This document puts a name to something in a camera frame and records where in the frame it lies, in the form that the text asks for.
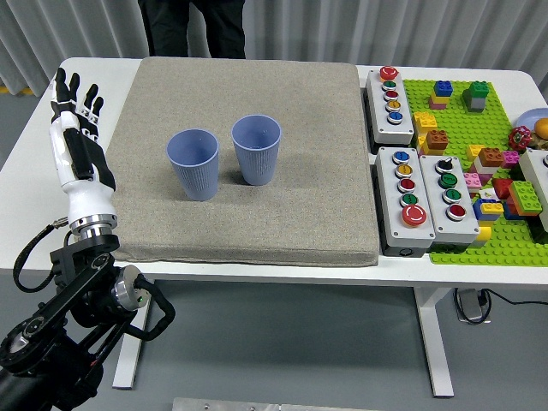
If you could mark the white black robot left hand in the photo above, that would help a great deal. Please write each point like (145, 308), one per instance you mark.
(85, 201)

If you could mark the blue ribbed plastic cup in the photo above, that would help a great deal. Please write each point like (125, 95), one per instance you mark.
(194, 180)
(257, 162)

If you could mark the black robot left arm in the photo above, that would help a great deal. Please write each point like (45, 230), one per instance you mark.
(81, 282)

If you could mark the white table leg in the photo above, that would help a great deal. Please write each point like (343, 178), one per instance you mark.
(436, 351)
(126, 368)

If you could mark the grey-brown fabric mat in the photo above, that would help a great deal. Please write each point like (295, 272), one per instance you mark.
(278, 205)

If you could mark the person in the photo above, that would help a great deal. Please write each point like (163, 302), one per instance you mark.
(201, 30)

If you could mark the grey five-button control box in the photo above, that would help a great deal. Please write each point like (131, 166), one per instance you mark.
(385, 124)

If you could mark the grey box large red button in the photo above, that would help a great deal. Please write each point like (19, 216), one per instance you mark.
(400, 233)

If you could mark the yellow toy brick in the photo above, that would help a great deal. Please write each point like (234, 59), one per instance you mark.
(424, 121)
(437, 99)
(491, 207)
(473, 152)
(483, 235)
(421, 146)

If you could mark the orange toy brick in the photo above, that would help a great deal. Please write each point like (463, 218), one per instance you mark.
(490, 157)
(436, 141)

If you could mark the thin pink toy brick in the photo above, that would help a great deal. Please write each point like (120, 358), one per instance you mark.
(438, 105)

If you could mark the blue toy brick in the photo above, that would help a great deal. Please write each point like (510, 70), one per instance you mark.
(486, 215)
(443, 89)

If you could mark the green brick baseplate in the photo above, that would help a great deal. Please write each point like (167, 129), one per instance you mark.
(458, 124)

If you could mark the white pleated curtain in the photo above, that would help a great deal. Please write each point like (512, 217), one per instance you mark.
(428, 30)

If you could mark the grey power adapter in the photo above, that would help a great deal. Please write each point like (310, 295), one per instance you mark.
(471, 306)

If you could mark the white toy brick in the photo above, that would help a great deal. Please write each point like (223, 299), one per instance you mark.
(484, 170)

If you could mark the grey toy brick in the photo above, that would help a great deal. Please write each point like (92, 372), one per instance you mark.
(476, 105)

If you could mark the dark green toy brick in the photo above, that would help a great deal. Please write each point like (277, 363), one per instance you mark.
(476, 91)

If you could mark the red toy brick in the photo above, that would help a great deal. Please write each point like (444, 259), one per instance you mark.
(501, 187)

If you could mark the magenta toy brick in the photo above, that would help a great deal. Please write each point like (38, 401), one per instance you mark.
(510, 159)

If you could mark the red toy valve wheel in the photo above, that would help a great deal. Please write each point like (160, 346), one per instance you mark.
(519, 139)

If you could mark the large light green toy brick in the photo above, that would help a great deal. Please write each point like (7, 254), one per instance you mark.
(525, 194)

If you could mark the light blue plate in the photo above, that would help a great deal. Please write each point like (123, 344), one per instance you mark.
(528, 116)

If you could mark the white button box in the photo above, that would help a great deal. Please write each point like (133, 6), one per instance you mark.
(537, 180)

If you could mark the toy burger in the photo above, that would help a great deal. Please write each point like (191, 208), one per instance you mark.
(542, 128)

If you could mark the grey box with selector switch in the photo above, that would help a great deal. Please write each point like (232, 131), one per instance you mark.
(462, 229)

